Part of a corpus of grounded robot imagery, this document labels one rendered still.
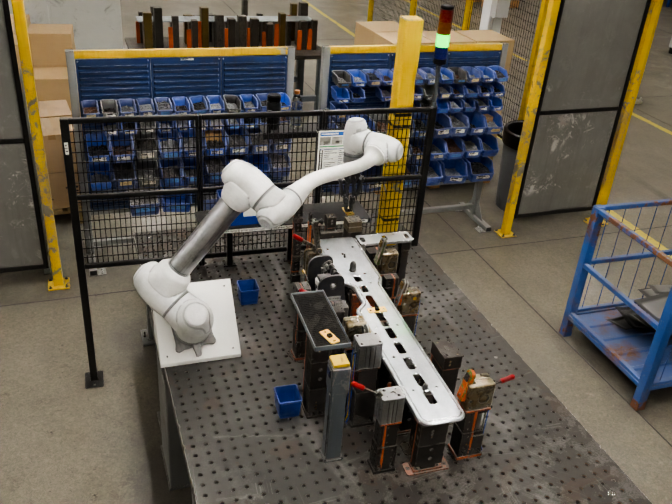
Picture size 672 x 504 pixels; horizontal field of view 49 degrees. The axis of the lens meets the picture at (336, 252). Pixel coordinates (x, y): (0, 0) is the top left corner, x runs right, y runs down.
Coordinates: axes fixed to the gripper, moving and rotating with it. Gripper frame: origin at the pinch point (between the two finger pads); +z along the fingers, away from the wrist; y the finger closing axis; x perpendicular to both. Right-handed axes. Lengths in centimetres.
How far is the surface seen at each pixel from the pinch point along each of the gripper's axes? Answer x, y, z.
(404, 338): -69, 4, 29
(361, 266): -10.3, 5.6, 28.6
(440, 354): -84, 13, 27
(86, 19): 644, -112, 55
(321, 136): 54, 2, -13
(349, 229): 23.3, 10.4, 26.3
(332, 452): -98, -34, 55
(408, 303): -43, 16, 30
